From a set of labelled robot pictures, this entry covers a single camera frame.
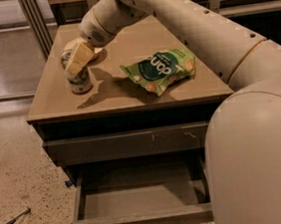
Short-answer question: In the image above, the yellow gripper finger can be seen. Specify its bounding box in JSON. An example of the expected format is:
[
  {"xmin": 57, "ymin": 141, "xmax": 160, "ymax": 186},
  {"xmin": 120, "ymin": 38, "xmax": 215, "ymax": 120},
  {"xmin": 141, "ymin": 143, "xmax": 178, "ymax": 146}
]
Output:
[{"xmin": 65, "ymin": 42, "xmax": 96, "ymax": 78}]

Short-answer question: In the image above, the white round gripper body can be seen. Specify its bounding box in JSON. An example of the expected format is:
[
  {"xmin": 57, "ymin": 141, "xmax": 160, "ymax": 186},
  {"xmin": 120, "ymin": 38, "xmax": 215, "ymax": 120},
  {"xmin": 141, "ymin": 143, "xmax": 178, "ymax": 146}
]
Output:
[{"xmin": 80, "ymin": 9, "xmax": 116, "ymax": 48}]

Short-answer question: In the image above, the green white 7up can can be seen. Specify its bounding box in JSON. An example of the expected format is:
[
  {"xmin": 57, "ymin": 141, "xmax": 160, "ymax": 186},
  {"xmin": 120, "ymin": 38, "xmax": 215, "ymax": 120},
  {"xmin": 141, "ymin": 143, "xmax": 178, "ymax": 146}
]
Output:
[{"xmin": 61, "ymin": 50, "xmax": 92, "ymax": 95}]

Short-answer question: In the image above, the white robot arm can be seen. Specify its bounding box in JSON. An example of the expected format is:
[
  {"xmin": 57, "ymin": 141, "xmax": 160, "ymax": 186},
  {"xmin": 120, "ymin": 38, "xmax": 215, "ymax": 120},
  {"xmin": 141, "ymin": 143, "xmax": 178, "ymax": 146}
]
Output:
[{"xmin": 80, "ymin": 0, "xmax": 281, "ymax": 224}]

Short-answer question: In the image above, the grey drawer cabinet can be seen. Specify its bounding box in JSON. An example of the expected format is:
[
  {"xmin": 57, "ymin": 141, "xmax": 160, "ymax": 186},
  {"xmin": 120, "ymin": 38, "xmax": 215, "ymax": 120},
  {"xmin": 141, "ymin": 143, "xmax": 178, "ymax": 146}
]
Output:
[{"xmin": 16, "ymin": 5, "xmax": 248, "ymax": 224}]

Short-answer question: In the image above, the closed grey top drawer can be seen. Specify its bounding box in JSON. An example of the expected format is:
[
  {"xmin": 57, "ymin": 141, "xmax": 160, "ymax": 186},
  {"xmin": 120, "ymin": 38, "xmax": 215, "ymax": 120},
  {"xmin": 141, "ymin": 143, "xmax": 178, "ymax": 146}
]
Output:
[{"xmin": 43, "ymin": 121, "xmax": 208, "ymax": 167}]

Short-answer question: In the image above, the open grey middle drawer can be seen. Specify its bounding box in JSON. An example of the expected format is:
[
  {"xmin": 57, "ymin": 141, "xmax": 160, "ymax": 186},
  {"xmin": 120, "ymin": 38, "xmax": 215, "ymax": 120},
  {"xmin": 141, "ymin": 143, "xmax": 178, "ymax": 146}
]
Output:
[{"xmin": 70, "ymin": 150, "xmax": 213, "ymax": 224}]

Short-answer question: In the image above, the white paper bowl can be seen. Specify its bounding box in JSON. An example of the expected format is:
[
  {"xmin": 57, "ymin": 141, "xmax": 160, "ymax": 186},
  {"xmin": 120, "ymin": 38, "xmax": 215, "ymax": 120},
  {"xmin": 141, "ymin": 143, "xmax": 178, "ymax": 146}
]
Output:
[{"xmin": 61, "ymin": 37, "xmax": 102, "ymax": 63}]

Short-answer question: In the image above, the green snack chip bag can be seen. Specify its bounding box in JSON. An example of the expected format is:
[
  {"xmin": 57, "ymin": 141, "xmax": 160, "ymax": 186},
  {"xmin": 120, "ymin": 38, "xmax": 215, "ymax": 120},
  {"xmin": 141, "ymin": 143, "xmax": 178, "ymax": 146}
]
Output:
[{"xmin": 120, "ymin": 49, "xmax": 196, "ymax": 96}]

